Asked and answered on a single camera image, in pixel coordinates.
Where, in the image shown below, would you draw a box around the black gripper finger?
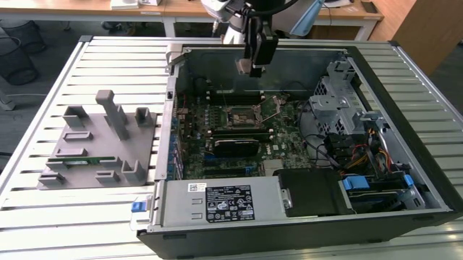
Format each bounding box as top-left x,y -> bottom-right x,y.
243,40 -> 255,63
250,34 -> 281,79

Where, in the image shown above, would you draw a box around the silver CPU green board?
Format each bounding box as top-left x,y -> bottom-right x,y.
235,58 -> 254,74

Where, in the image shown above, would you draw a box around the metal socket cover frame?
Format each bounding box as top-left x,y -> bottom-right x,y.
255,94 -> 289,122

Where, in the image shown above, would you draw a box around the CPU socket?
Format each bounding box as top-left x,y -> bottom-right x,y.
224,105 -> 265,130

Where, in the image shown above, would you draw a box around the black RAM slot bank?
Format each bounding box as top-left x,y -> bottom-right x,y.
208,89 -> 266,106
211,128 -> 271,141

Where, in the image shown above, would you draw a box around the black rear case fan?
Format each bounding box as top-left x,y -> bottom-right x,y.
191,76 -> 212,95

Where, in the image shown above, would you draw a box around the silver metal drive cage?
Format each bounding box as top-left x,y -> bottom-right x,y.
307,60 -> 391,136

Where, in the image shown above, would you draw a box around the green motherboard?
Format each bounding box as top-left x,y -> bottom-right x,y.
175,92 -> 317,180

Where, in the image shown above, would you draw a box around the black graphics card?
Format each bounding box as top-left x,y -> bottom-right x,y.
212,138 -> 261,158

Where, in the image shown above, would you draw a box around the black office chair base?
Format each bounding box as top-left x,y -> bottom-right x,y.
100,20 -> 150,36

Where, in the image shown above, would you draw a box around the white cardboard box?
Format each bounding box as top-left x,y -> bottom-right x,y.
110,0 -> 140,10

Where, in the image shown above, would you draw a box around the silver chipset heatsink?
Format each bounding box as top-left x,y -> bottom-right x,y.
263,159 -> 286,176

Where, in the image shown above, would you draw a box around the brown wooden cabinet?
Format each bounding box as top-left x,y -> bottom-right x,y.
369,0 -> 463,77

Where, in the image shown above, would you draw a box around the black expansion slot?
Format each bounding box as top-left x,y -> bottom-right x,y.
203,167 -> 247,177

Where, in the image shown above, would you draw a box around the black plastic fan shroud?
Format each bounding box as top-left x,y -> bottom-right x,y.
277,167 -> 358,218

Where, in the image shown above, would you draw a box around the grey plastic parts rack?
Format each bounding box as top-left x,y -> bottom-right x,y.
38,89 -> 160,191

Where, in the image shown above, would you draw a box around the blue disk carrier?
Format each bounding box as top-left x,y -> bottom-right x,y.
342,175 -> 370,193

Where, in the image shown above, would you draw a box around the green RAM stick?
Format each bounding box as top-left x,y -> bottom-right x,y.
48,155 -> 118,166

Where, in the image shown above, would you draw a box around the black mesh wastebasket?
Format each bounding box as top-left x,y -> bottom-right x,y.
0,20 -> 47,55
0,36 -> 40,86

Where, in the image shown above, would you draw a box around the silver power supply black label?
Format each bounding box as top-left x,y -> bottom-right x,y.
159,178 -> 287,227

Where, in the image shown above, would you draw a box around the white metal table foot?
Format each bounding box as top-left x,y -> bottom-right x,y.
0,86 -> 16,112

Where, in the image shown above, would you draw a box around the black open PC case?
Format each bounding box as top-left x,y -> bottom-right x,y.
135,42 -> 463,260

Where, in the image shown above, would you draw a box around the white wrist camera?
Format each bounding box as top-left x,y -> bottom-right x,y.
200,0 -> 251,17

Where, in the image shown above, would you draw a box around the wooden desk white frame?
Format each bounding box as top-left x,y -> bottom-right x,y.
0,0 -> 166,24
162,0 -> 385,41

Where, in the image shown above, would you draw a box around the black cable bundle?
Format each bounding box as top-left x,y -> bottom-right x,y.
302,132 -> 350,170

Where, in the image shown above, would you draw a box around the orange red power wires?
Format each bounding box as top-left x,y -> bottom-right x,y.
339,143 -> 395,174

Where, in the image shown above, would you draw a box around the silver metal latch handle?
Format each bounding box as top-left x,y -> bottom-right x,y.
281,188 -> 294,210

